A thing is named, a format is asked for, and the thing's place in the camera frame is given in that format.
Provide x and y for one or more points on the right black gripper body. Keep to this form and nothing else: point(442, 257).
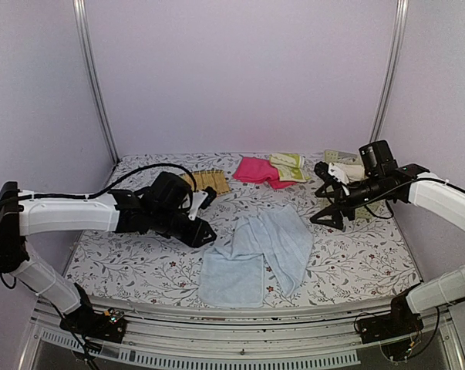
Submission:
point(375, 192)

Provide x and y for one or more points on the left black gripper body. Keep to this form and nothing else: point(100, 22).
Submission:
point(166, 223)

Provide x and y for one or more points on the cream towel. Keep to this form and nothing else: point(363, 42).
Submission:
point(354, 172)

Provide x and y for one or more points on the light blue towel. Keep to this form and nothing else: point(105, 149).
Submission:
point(255, 254)

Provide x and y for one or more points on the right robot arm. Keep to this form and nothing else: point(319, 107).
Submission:
point(411, 184)

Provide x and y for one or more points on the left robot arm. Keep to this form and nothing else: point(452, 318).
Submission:
point(168, 207)

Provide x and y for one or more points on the green plastic basket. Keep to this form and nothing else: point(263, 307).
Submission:
point(333, 156)

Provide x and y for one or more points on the woven bamboo tray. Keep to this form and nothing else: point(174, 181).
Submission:
point(203, 179)

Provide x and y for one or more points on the yellow green patterned towel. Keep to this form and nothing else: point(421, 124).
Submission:
point(290, 167)

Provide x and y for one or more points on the floral tablecloth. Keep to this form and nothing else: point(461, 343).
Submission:
point(367, 259)

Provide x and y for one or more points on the pink towel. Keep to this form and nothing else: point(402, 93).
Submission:
point(258, 171)

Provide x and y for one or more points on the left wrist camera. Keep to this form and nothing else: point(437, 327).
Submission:
point(201, 200)

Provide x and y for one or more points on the front aluminium rail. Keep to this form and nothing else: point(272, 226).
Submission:
point(316, 337)

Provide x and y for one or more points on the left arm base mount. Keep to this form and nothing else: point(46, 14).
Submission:
point(107, 326)

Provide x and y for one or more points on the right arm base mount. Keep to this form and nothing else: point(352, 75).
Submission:
point(398, 322)

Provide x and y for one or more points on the right aluminium post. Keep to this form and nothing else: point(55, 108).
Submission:
point(395, 48)

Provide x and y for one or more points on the aluminium post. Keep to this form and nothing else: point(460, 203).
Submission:
point(395, 48)
point(82, 26)

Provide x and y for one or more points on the left aluminium post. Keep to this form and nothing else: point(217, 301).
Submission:
point(82, 26)

